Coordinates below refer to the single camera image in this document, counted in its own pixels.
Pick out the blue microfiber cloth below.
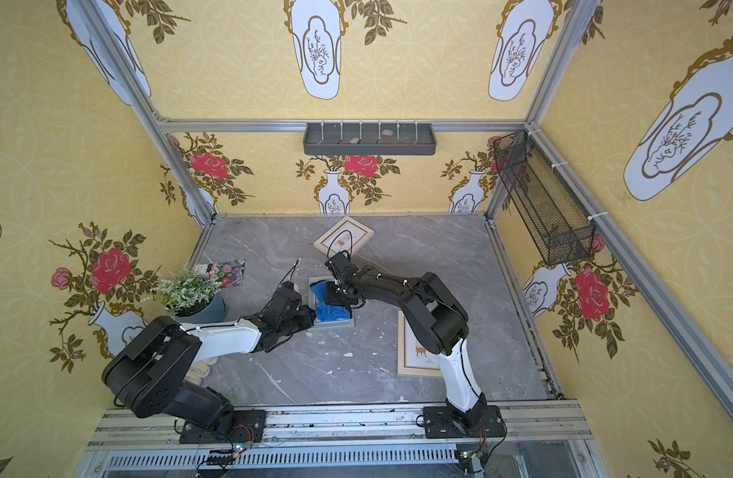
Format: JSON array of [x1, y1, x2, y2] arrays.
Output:
[[310, 281, 352, 324]]

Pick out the grey-green picture frame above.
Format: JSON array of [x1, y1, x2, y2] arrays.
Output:
[[308, 275, 354, 330]]

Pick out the beige picture frame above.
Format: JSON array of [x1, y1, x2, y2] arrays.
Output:
[[314, 217, 374, 258], [397, 311, 442, 378]]

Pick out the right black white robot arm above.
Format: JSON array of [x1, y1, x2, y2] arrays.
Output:
[[324, 254, 488, 436]]

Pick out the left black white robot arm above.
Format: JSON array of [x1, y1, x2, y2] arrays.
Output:
[[102, 281, 316, 438]]

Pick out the floral patterned box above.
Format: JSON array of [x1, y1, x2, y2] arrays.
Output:
[[193, 259, 246, 288]]

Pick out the potted green plant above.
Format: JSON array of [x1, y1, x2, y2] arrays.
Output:
[[153, 270, 227, 325]]

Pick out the beige work glove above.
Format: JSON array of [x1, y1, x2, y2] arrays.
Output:
[[185, 358, 218, 386]]

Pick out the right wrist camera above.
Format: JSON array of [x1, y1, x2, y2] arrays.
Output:
[[326, 251, 358, 282]]

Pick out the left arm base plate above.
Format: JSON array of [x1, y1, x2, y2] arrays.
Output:
[[179, 408, 268, 444]]

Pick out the grey wall shelf tray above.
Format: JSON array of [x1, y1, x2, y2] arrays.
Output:
[[303, 121, 437, 157]]

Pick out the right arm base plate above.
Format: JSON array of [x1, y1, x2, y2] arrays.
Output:
[[421, 404, 507, 439]]

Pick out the black wire mesh basket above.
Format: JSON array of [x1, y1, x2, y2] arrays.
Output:
[[492, 131, 595, 266]]

